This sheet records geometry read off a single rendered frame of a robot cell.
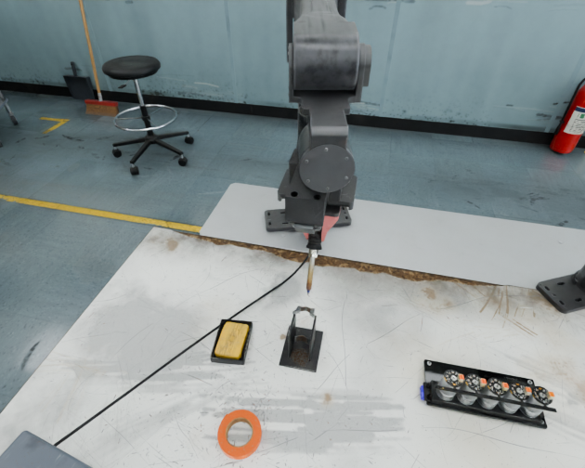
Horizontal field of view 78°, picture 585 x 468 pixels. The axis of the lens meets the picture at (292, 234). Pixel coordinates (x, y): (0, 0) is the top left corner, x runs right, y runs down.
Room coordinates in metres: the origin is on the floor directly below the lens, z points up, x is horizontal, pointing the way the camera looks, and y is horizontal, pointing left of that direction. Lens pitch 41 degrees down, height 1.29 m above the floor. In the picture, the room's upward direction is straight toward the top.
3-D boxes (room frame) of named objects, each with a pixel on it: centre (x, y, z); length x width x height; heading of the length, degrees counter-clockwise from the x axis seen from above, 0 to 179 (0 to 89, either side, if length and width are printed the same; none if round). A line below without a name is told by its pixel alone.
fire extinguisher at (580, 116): (2.39, -1.96, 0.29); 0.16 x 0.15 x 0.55; 77
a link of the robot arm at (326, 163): (0.37, -0.04, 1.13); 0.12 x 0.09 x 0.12; 0
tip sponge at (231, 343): (0.33, 0.10, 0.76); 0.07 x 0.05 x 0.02; 174
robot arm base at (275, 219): (0.67, -0.04, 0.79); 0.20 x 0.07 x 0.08; 97
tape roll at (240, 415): (0.19, 0.07, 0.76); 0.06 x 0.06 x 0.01
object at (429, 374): (0.25, -0.28, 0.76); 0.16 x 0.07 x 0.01; 78
